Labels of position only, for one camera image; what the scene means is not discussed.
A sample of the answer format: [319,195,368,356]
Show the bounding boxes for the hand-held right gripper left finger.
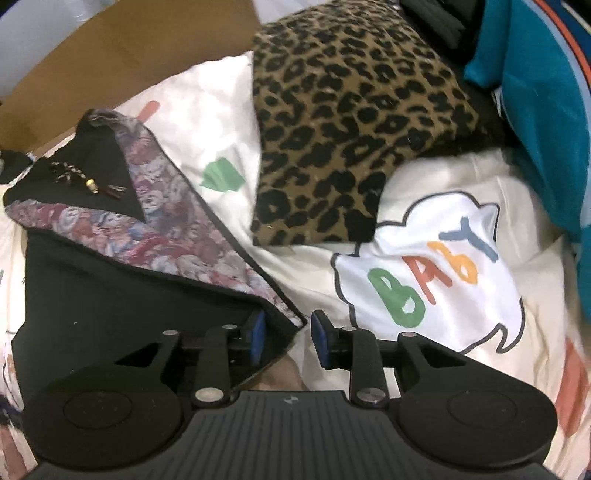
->
[113,309,267,408]

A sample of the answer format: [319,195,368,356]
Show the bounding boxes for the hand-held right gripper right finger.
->
[310,310,465,410]

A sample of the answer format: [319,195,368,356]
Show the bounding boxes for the black shorts with patterned lining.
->
[4,108,309,407]

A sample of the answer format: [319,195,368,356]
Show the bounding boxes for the cream printed bedsheet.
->
[0,48,591,480]

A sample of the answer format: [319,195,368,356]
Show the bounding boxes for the leopard print cloth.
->
[250,0,491,245]

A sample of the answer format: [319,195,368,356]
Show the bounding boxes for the teal printed cloth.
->
[463,0,591,319]

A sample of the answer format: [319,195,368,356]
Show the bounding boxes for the flat cardboard sheet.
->
[0,0,263,158]

